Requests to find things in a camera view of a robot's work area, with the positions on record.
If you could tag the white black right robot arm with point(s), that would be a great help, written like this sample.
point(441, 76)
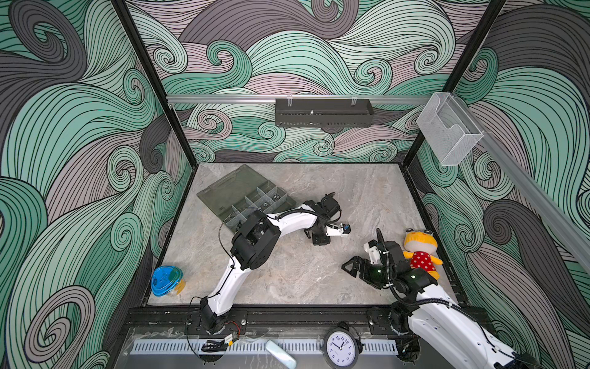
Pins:
point(424, 310)

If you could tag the clear plastic wall holder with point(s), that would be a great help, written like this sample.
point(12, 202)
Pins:
point(449, 127)

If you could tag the yellow frog plush toy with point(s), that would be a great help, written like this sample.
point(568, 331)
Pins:
point(419, 248)

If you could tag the blue lid fruit cup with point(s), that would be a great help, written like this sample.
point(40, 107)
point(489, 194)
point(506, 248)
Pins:
point(167, 280)

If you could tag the white perforated cable duct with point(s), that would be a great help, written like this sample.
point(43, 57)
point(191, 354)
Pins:
point(253, 347)

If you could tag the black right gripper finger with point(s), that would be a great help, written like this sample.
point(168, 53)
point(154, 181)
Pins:
point(357, 261)
point(354, 270)

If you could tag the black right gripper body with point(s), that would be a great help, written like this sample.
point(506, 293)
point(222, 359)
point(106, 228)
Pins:
point(375, 274)

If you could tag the white round clock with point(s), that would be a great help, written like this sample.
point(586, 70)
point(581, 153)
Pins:
point(340, 349)

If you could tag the black wall tray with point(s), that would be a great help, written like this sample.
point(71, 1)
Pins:
point(330, 113)

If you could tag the white oblong remote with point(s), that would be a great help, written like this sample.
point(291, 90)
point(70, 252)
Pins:
point(281, 355)

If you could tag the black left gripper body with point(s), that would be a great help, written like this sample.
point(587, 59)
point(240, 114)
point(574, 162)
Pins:
point(319, 238)

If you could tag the aluminium rail bar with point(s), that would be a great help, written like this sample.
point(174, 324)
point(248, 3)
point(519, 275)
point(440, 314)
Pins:
point(267, 99)

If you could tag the grey compartment organizer box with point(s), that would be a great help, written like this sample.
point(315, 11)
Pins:
point(235, 196)

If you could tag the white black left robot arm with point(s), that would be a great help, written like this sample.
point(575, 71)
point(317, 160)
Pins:
point(254, 242)

